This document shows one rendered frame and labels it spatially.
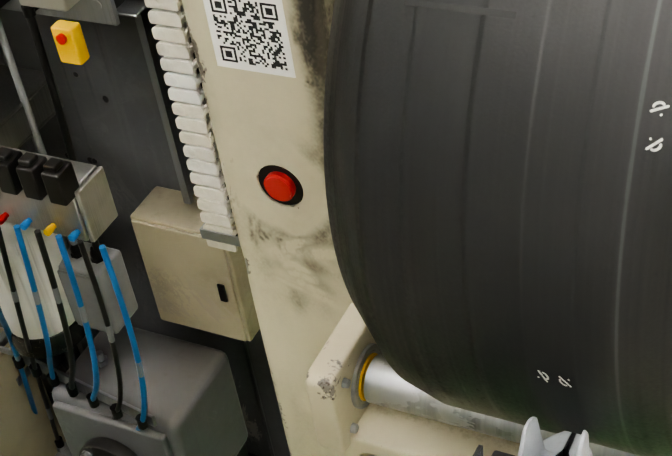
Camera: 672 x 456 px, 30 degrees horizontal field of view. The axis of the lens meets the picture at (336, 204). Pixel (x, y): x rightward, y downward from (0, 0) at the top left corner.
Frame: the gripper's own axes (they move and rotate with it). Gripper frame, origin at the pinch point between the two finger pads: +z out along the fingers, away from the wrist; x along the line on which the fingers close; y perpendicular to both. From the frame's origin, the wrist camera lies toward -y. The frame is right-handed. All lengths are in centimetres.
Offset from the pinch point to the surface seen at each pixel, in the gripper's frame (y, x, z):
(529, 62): 31.1, 2.8, -1.8
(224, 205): 0.4, 39.7, 19.1
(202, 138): 8.2, 40.3, 18.0
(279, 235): -0.9, 33.4, 18.2
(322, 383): -7.6, 24.2, 7.8
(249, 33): 21.1, 32.3, 15.3
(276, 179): 6.3, 32.1, 16.7
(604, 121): 28.7, -2.0, -2.9
